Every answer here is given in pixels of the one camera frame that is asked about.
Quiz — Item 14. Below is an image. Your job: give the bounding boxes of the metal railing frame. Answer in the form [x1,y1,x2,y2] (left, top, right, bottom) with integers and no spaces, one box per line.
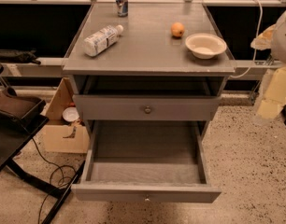
[0,0,286,86]

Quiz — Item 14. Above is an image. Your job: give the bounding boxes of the cardboard box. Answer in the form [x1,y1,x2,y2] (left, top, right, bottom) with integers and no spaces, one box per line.
[42,78,89,153]

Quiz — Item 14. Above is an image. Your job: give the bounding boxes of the black floor cable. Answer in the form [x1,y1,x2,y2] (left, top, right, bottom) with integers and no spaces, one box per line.
[30,136,78,224]

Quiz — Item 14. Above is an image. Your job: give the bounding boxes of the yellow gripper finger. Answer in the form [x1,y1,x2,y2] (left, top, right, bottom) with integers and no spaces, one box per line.
[250,24,276,50]
[256,66,286,119]

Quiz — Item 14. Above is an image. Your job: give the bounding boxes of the black object on rail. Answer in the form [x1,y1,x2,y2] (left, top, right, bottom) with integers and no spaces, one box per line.
[0,49,41,64]

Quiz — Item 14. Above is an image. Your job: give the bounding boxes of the grey drawer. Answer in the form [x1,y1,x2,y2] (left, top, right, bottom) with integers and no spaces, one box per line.
[72,121,221,203]
[72,76,223,121]

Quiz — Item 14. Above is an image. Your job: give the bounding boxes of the black chair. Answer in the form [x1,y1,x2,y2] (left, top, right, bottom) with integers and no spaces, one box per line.
[0,64,85,224]

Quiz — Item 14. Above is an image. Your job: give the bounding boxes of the clear plastic water bottle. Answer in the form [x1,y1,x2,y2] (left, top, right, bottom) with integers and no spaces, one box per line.
[83,25,123,57]

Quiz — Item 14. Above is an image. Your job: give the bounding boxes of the blue energy drink can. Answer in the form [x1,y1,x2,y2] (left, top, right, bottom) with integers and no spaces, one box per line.
[114,0,129,18]

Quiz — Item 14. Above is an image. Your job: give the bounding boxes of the grey drawer cabinet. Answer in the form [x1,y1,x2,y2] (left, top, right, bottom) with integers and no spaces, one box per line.
[62,2,236,133]

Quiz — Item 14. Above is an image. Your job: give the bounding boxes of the white bowl in box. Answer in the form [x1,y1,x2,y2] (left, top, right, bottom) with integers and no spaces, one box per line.
[62,107,79,122]

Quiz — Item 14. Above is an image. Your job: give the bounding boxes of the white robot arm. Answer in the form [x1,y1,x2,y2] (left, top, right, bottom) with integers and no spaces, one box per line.
[250,10,286,119]

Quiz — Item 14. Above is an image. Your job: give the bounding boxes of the grey top drawer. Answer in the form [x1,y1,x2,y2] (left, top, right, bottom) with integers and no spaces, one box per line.
[72,76,223,121]

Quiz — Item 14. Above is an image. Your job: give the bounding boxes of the orange fruit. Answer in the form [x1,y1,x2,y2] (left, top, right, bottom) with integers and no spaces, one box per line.
[171,22,185,37]

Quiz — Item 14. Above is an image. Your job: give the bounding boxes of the white hanging cable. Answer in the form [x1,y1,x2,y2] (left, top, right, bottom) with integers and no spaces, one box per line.
[229,0,265,79]

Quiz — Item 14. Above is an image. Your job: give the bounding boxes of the white paper bowl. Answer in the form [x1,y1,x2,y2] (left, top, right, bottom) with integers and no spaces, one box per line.
[185,33,227,60]

